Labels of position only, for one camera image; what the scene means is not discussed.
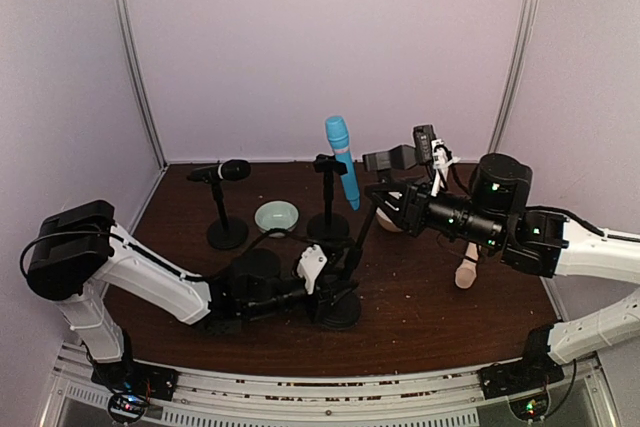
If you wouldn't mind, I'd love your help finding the thin black stand with clip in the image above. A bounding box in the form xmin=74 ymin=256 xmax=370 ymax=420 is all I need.
xmin=317 ymin=144 xmax=418 ymax=331

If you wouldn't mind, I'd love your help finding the tall black microphone stand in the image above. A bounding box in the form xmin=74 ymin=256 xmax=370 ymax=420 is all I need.
xmin=306 ymin=154 xmax=350 ymax=239

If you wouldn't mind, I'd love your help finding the blue toy microphone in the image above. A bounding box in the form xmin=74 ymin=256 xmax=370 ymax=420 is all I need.
xmin=325 ymin=116 xmax=360 ymax=211

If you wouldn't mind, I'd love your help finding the short black microphone stand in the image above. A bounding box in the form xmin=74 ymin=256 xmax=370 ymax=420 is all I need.
xmin=206 ymin=181 xmax=249 ymax=250

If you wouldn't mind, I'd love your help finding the black handheld microphone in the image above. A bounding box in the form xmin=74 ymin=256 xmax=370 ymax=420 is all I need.
xmin=187 ymin=159 xmax=251 ymax=184

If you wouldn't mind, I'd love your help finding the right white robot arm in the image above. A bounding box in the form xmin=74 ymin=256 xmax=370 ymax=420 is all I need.
xmin=363 ymin=152 xmax=639 ymax=284

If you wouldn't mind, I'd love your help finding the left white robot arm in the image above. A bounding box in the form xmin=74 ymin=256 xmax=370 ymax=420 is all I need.
xmin=19 ymin=200 xmax=361 ymax=364

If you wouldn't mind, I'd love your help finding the white bowl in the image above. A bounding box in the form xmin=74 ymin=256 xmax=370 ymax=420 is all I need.
xmin=376 ymin=209 xmax=402 ymax=233

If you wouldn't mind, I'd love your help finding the light teal bowl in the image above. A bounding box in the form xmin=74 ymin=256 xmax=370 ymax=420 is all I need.
xmin=254 ymin=200 xmax=299 ymax=238

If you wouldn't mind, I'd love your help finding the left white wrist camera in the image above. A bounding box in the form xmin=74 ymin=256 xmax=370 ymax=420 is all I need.
xmin=294 ymin=244 xmax=328 ymax=295

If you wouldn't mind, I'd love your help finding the front aluminium rail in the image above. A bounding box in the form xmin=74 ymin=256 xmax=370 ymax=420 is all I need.
xmin=49 ymin=346 xmax=616 ymax=427

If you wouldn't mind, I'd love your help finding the right aluminium frame post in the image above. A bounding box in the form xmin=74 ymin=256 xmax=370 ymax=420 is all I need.
xmin=487 ymin=0 xmax=540 ymax=153

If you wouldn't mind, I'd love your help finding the aluminium frame post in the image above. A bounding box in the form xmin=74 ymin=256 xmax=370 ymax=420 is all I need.
xmin=487 ymin=0 xmax=540 ymax=153
xmin=114 ymin=0 xmax=168 ymax=170

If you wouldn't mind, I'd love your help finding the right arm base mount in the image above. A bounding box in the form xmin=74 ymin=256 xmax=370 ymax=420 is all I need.
xmin=478 ymin=324 xmax=564 ymax=423

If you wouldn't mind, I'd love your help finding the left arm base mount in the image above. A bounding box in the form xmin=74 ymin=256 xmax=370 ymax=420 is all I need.
xmin=85 ymin=332 xmax=178 ymax=426

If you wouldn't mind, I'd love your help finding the left aluminium frame post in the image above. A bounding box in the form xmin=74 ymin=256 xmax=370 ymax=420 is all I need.
xmin=114 ymin=0 xmax=168 ymax=170

